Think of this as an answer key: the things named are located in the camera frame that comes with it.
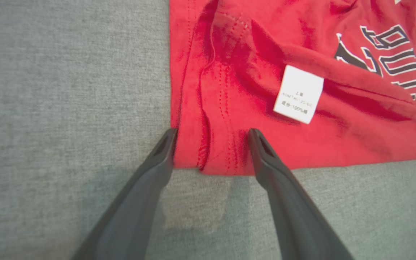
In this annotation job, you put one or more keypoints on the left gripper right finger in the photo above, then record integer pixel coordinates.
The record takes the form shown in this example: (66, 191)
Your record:
(298, 224)

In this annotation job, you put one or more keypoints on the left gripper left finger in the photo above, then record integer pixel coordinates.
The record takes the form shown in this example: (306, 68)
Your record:
(132, 216)

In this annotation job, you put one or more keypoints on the grey fabric sofa cushion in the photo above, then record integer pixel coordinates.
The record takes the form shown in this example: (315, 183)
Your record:
(67, 90)

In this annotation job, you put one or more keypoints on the red basketball jersey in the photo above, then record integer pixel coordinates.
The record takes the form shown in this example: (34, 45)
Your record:
(237, 108)

